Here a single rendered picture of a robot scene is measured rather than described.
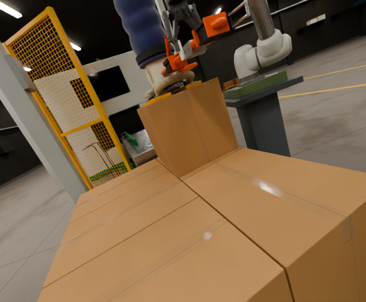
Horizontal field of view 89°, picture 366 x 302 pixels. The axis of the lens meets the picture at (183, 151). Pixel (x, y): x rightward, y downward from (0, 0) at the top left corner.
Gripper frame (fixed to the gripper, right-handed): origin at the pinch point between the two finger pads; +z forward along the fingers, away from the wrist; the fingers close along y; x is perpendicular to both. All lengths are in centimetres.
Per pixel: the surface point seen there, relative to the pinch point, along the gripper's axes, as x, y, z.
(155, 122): -16.5, 21.6, 21.9
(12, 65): -142, 95, -60
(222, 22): 23.6, 1.0, 0.3
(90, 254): 6, 66, 53
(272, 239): 42, 17, 53
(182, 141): -16.1, 12.6, 36.1
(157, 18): -33.8, -4.6, -25.7
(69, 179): -144, 106, 53
